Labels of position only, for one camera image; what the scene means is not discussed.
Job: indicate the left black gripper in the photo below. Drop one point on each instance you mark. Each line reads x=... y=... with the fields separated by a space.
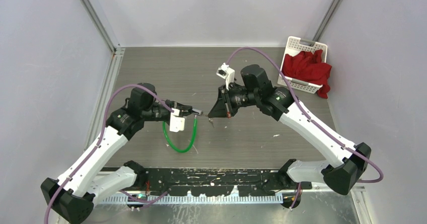
x=184 y=110

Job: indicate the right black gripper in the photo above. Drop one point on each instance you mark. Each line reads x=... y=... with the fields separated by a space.
x=223 y=107

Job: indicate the green cable lock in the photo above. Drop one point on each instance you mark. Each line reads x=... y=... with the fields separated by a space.
x=175 y=141

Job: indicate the small silver keys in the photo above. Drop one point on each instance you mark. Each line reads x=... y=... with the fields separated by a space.
x=211 y=121

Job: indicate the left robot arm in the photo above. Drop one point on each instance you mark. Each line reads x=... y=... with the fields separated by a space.
x=74 y=194

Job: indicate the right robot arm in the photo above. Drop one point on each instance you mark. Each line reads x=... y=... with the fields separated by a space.
x=344 y=162

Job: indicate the red cloth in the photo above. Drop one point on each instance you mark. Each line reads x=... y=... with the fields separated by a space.
x=308 y=67

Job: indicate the white plastic basket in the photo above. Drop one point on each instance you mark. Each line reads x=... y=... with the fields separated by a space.
x=293 y=47

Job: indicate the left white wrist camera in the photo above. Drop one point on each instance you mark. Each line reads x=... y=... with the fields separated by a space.
x=176 y=122

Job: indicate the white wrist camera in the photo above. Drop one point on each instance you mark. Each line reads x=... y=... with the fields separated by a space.
x=176 y=122
x=226 y=73

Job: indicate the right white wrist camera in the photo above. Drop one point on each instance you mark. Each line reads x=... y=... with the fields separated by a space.
x=226 y=73

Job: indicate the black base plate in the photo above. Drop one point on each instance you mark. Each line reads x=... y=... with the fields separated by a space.
x=213 y=182

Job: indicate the aluminium front rail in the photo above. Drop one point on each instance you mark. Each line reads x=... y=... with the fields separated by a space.
x=282 y=197

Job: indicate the left aluminium frame post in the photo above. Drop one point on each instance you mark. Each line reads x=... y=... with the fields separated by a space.
x=98 y=24

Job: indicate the aluminium frame post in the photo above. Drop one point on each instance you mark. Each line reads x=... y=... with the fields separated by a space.
x=98 y=24
x=333 y=7

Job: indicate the right aluminium frame post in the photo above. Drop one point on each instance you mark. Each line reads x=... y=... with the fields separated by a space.
x=333 y=7

